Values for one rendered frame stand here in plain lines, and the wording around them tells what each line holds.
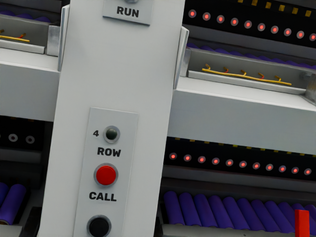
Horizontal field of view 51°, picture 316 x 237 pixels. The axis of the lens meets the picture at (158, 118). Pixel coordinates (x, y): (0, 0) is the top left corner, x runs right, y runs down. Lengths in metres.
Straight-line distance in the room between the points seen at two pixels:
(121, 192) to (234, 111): 0.12
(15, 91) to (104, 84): 0.07
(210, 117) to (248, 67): 0.10
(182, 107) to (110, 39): 0.08
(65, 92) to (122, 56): 0.06
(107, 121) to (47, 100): 0.05
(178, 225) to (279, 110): 0.17
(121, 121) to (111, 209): 0.07
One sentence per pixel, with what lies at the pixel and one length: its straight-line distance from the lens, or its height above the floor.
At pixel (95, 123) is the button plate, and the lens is 0.28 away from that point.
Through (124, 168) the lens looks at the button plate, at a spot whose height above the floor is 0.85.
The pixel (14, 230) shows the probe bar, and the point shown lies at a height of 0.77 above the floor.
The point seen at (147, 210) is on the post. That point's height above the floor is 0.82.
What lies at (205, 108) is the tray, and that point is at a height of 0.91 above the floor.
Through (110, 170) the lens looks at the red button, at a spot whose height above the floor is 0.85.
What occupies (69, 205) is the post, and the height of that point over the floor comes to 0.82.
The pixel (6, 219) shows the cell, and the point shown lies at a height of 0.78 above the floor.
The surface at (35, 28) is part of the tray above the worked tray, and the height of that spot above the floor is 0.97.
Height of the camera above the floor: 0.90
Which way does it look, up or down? level
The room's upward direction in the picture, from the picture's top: 8 degrees clockwise
